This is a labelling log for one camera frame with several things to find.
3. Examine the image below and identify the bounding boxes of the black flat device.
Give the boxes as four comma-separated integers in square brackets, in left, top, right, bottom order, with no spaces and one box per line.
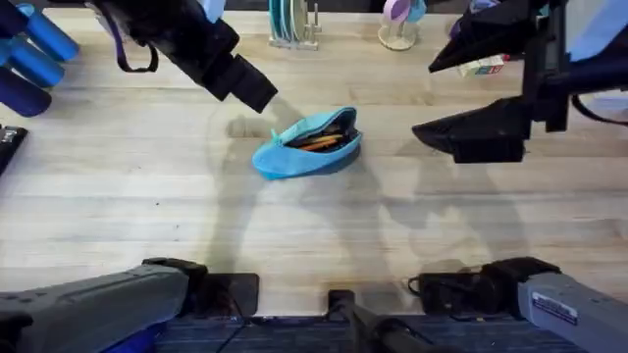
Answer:
[0,125,28,176]

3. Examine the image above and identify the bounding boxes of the black cable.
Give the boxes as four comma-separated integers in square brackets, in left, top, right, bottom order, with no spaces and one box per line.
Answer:
[570,92,628,127]

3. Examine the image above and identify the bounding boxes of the turquoise soft zip bag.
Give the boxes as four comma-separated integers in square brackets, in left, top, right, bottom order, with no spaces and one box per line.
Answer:
[251,106,363,181]

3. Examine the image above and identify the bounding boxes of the dark blue cylinder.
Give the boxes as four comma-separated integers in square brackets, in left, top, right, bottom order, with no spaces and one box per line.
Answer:
[0,66,53,119]

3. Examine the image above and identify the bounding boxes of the mid blue cylinder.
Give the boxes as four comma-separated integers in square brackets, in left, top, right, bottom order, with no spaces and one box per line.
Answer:
[0,36,66,89]

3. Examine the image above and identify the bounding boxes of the black rail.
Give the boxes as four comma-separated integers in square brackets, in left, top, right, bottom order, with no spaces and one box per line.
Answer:
[105,315,590,353]

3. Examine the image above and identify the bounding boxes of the pale plate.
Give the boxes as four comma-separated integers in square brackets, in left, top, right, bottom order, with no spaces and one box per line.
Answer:
[291,0,308,43]

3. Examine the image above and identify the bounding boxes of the black camera mast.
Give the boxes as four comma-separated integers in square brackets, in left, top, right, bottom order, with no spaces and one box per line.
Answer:
[327,288,462,353]

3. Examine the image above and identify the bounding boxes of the teal plate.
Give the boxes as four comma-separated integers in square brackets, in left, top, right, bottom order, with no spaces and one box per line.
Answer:
[268,0,294,43]

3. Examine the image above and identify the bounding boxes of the small peg rack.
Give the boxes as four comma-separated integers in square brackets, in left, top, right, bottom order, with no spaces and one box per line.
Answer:
[267,2,323,52]

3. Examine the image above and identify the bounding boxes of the black upright wrist plate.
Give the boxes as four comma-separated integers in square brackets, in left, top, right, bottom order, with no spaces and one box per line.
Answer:
[544,0,570,133]

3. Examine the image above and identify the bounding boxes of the round cup stand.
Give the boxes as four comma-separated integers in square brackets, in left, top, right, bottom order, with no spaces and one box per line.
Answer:
[377,17,421,52]

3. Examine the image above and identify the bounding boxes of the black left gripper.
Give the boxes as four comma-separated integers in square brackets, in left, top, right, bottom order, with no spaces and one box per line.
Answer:
[95,0,279,114]

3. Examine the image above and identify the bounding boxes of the small white printed box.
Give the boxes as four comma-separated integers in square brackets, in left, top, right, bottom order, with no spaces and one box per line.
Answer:
[457,54,506,79]

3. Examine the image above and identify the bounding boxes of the light blue cylinder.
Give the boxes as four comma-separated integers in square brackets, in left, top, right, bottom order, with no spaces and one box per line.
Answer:
[17,3,80,63]

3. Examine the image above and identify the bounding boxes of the teal cup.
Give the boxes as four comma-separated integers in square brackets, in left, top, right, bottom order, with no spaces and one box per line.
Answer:
[406,0,428,24]

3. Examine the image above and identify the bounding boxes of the lilac cup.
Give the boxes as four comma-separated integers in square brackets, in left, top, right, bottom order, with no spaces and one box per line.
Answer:
[383,0,411,24]

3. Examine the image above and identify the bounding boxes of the purple cable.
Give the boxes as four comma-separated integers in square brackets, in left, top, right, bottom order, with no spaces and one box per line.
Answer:
[104,14,160,74]

